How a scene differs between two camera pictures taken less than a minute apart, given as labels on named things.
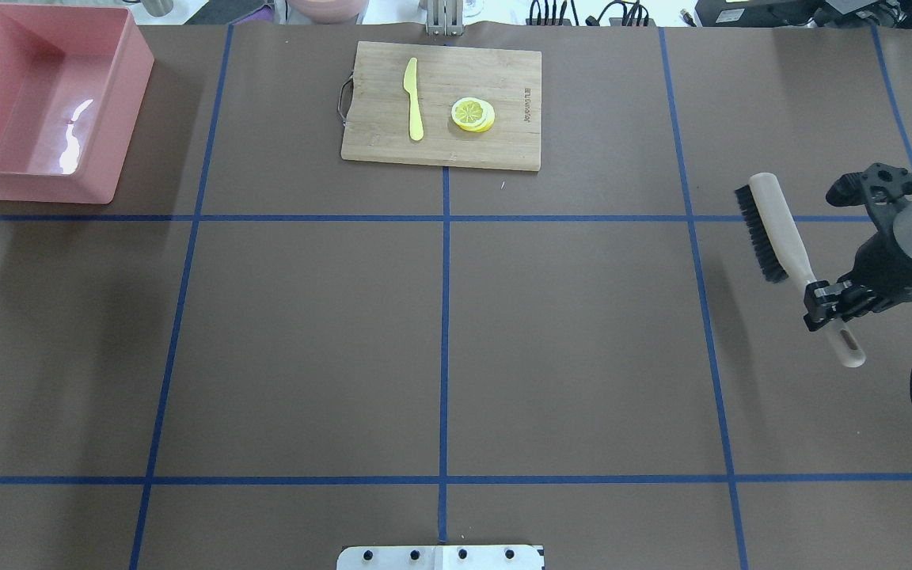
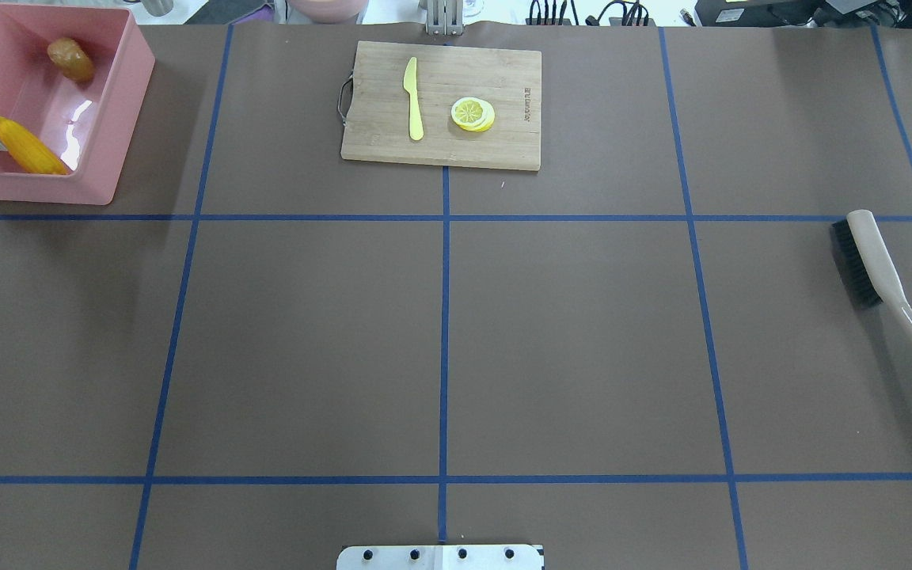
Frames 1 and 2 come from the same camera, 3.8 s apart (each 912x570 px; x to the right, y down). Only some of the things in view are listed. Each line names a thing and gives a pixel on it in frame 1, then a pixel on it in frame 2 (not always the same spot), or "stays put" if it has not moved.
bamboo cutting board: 378,127 stays put
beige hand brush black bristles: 782,252 to 864,248
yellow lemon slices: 473,115 stays put
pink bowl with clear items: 325,12 stays put
